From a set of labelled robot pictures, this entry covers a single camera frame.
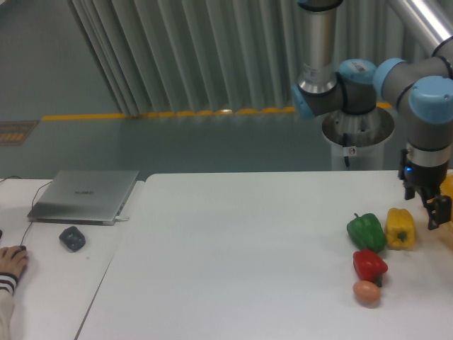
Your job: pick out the person's hand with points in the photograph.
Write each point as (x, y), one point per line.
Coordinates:
(9, 260)

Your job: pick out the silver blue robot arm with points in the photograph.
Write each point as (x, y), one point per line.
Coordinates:
(421, 92)

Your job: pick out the brown egg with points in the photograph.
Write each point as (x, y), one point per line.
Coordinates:
(367, 291)

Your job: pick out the small black box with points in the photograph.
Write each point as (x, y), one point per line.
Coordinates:
(72, 239)

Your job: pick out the grey pleated curtain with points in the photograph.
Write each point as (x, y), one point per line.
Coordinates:
(178, 56)

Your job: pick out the red bell pepper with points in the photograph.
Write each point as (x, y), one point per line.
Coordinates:
(369, 266)

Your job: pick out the silver laptop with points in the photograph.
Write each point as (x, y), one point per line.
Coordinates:
(90, 197)

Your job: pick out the green bell pepper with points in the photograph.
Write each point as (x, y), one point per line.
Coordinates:
(365, 231)

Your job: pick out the yellow bell pepper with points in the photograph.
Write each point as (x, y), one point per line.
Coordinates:
(399, 229)

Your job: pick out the yellow plastic basket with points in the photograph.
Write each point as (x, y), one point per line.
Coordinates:
(446, 189)

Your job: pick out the striped sleeve forearm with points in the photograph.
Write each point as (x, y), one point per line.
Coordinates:
(8, 287)

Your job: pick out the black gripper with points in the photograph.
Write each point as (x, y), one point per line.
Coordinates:
(422, 172)

